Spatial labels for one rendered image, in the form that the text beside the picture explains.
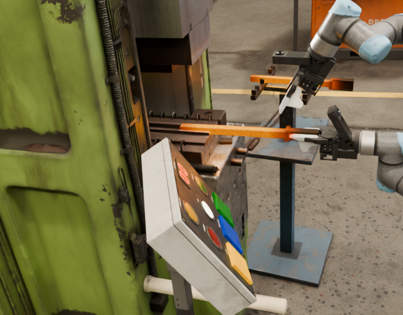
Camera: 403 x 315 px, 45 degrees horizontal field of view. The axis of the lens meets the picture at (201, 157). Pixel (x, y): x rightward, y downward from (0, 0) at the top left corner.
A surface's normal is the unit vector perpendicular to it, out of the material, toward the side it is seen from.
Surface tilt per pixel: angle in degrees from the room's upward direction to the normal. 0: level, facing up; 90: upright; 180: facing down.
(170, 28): 90
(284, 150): 0
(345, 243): 0
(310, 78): 90
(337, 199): 0
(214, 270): 90
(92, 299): 90
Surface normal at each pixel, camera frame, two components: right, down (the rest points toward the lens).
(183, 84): -0.29, 0.51
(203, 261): 0.14, 0.49
